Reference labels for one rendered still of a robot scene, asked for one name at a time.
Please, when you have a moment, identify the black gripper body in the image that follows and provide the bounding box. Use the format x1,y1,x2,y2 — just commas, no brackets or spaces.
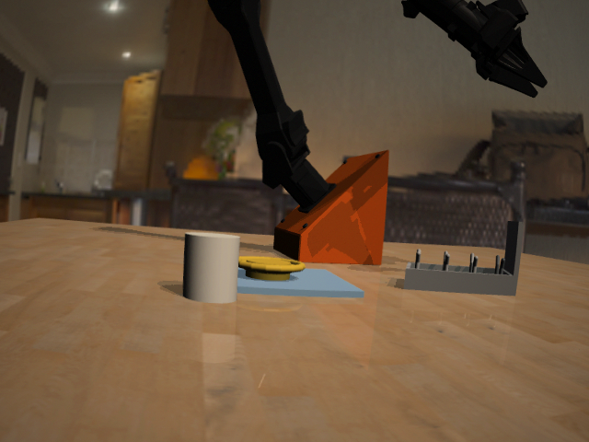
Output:
442,0,519,80

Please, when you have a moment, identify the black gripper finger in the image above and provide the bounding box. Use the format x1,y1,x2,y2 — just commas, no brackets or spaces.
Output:
492,26,548,88
489,65,538,98

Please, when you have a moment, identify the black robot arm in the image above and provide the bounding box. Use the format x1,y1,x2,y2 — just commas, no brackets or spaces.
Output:
208,0,528,214

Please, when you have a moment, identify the grey cylinder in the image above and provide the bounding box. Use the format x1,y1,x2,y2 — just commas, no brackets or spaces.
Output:
183,233,240,304

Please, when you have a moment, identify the grey dish rack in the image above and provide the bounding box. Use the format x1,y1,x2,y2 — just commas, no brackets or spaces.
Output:
404,221,524,296

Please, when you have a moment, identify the yellow round plate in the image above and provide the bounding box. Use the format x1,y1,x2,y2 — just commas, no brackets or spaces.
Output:
238,256,306,281

